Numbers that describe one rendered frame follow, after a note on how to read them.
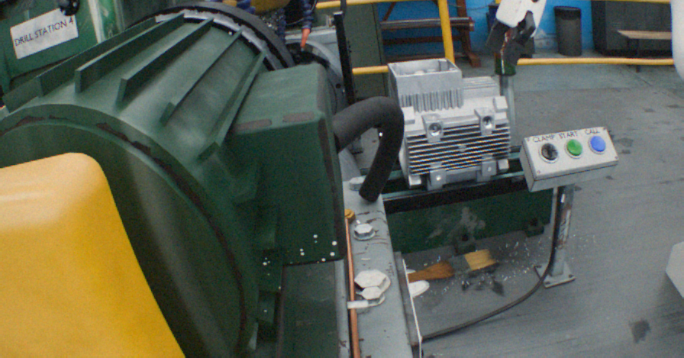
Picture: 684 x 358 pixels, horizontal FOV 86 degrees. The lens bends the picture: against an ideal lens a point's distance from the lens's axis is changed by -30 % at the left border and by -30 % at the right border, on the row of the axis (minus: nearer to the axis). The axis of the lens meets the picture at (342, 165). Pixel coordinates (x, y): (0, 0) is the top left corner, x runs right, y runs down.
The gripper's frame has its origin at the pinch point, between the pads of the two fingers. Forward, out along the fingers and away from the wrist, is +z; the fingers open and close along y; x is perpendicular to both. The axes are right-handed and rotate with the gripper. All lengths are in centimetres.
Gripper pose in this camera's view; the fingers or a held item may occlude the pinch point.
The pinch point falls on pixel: (501, 51)
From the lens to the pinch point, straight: 88.5
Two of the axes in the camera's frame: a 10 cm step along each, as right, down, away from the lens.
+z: -3.8, 8.4, 3.8
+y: -0.4, -4.3, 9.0
